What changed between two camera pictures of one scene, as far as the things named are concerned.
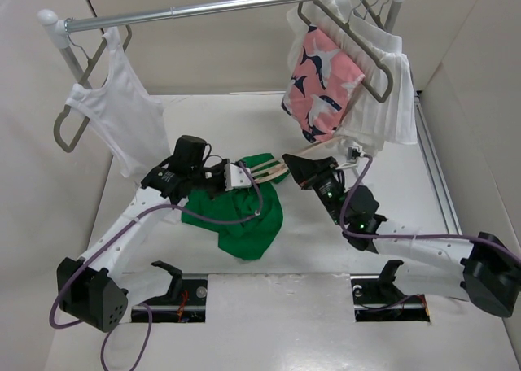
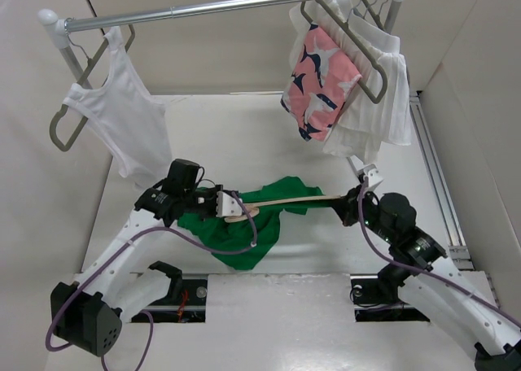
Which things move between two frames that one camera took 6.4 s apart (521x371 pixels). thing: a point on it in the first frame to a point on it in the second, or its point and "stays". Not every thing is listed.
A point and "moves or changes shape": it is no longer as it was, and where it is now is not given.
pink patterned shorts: (321, 86) stays
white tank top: (124, 114) stays
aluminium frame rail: (451, 220) stays
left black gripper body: (210, 179) to (202, 202)
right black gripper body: (329, 190) to (370, 210)
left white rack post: (58, 36) stays
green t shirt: (234, 203) moves or changes shape
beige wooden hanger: (268, 169) to (251, 211)
